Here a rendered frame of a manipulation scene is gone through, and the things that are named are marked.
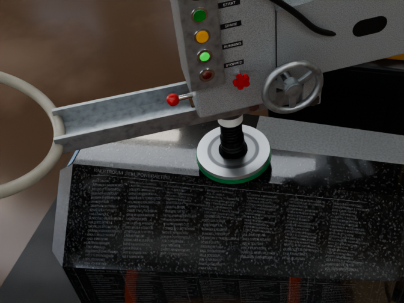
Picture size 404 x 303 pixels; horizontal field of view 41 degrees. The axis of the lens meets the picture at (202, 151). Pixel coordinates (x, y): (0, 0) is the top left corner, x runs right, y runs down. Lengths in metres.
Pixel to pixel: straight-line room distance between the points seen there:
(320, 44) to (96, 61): 2.39
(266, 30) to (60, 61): 2.53
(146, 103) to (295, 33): 0.45
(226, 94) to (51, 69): 2.39
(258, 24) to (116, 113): 0.47
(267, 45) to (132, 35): 2.50
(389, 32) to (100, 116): 0.75
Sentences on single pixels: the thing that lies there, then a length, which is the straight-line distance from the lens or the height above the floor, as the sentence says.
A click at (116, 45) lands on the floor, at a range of 3.64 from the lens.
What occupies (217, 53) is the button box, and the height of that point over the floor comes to 1.30.
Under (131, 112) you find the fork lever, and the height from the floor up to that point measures 1.06.
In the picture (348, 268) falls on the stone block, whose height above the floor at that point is 0.65.
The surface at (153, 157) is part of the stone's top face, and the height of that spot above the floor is 0.80.
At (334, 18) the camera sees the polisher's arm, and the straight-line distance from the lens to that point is 1.29.
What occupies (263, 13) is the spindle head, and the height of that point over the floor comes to 1.36.
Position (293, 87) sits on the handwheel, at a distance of 1.27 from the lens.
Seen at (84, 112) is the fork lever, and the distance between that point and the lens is 1.47.
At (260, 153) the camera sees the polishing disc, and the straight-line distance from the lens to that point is 1.57.
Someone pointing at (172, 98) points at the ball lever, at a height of 1.16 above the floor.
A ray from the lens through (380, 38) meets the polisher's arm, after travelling 1.38.
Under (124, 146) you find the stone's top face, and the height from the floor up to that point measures 0.80.
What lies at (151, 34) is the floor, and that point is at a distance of 3.67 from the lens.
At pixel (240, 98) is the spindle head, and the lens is 1.32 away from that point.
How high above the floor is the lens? 2.00
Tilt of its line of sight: 46 degrees down
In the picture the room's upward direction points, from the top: 9 degrees counter-clockwise
